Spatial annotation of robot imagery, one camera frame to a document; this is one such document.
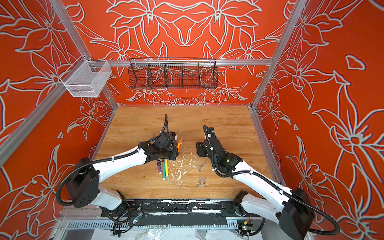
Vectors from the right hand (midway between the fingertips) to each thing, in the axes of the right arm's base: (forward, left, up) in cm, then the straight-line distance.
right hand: (198, 143), depth 78 cm
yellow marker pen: (-8, +18, -16) cm, 25 cm away
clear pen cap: (-5, -4, -16) cm, 17 cm away
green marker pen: (-9, +20, -16) cm, 27 cm away
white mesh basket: (+39, +69, +16) cm, 81 cm away
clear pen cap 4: (-17, -1, -16) cm, 24 cm away
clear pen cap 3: (-14, -2, -16) cm, 22 cm away
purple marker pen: (-5, +23, -16) cm, 29 cm away
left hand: (-1, +11, -8) cm, 14 cm away
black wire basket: (+48, +15, +13) cm, 52 cm away
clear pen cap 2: (-8, -1, -17) cm, 18 cm away
